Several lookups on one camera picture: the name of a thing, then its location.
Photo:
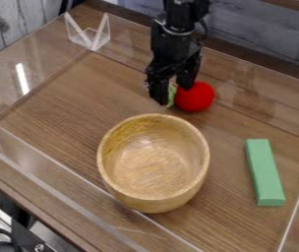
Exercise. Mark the green rectangular block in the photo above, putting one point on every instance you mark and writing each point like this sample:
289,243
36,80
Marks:
267,185

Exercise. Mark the clear acrylic tray walls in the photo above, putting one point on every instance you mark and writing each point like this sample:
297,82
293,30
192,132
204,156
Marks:
62,96

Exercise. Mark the clear acrylic corner bracket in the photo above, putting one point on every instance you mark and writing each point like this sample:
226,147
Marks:
89,38

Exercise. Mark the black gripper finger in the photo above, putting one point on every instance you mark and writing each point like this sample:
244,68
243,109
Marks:
186,77
157,89

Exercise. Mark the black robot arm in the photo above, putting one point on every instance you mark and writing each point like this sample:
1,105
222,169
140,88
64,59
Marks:
187,10

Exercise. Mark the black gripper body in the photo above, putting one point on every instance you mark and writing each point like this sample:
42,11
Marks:
174,48

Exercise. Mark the wooden bowl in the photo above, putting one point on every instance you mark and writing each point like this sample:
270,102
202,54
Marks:
152,160

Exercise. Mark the red felt fruit green leaves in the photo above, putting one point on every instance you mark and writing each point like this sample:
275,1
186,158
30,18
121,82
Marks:
191,100

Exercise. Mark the black camera mount with cable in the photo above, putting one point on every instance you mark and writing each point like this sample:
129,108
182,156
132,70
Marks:
22,240

